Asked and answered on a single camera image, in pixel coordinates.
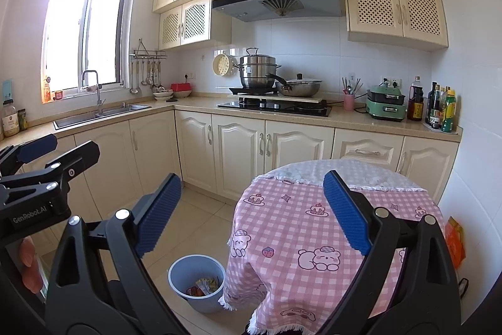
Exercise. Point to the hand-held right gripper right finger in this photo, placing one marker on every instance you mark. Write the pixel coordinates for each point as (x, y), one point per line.
(347, 213)

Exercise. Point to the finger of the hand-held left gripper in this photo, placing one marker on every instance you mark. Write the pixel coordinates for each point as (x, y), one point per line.
(80, 158)
(37, 147)

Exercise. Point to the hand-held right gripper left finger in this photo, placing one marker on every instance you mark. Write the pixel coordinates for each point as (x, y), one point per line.
(159, 217)

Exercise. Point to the blue plastic waste bin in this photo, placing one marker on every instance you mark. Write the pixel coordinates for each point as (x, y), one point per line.
(184, 272)

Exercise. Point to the pile of snack wrappers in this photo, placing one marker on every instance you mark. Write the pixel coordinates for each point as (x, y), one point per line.
(202, 286)

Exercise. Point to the person's left hand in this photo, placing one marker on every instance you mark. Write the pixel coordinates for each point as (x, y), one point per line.
(30, 264)

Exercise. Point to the small green jar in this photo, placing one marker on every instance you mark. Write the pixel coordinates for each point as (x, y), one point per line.
(22, 120)

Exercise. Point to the clear jar with dark lid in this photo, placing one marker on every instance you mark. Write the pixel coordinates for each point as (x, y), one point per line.
(10, 119)

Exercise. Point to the steel double sink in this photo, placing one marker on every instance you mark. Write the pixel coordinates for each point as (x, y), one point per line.
(102, 113)

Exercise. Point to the pink checked tablecloth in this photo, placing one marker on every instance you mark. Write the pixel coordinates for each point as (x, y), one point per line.
(298, 240)

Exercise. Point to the orange bottle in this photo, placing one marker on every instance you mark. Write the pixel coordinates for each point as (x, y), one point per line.
(47, 89)

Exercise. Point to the grey lace cloth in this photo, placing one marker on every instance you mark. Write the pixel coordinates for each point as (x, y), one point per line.
(302, 172)

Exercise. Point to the steel faucet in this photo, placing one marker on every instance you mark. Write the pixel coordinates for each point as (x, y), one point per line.
(98, 95)

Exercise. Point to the cream base cabinets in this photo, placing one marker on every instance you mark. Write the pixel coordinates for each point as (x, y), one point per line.
(235, 150)

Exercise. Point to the white bowls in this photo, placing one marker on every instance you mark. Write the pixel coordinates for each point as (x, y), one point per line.
(162, 95)

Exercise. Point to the row of hanging kitchen utensils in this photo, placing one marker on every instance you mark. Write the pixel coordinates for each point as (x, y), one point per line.
(147, 78)

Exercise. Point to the orange packet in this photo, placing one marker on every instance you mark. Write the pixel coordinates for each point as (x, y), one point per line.
(455, 240)

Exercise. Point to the pink chopstick holder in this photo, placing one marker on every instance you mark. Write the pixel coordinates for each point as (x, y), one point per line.
(349, 101)

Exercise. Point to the green electric cooker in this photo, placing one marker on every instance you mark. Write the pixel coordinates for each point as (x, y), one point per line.
(386, 103)

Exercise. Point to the white tray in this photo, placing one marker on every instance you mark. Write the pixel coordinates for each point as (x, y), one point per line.
(439, 131)

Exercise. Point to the metal utensil rack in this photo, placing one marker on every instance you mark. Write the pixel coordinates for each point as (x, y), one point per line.
(147, 54)

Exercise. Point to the sliding window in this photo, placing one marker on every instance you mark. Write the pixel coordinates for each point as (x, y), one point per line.
(86, 29)

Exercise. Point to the black gas hob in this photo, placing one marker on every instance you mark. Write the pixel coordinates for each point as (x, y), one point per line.
(274, 107)

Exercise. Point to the bundle of chopsticks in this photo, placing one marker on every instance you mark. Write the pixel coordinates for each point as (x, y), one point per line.
(349, 84)

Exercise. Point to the large dark sauce bottle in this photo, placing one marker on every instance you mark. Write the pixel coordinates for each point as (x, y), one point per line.
(415, 103)

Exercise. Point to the pale wooden board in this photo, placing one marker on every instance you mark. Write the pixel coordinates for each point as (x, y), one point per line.
(282, 98)

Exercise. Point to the steel wok with lid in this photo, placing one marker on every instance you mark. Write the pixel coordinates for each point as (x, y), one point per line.
(300, 87)

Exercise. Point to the cluster of condiment bottles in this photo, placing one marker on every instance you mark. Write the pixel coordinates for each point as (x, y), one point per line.
(441, 109)

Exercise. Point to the cream perforated steamer tray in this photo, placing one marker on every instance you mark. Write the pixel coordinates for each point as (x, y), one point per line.
(223, 65)

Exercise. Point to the steel steamer pot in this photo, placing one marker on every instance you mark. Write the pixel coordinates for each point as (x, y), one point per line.
(257, 74)

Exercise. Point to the cream lattice door cabinet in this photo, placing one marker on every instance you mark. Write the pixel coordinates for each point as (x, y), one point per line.
(184, 23)
(396, 9)

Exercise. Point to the teal wall item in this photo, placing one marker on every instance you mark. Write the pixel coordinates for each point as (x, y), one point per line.
(6, 88)

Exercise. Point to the white wall outlet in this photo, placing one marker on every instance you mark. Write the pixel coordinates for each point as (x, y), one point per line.
(390, 81)
(189, 75)

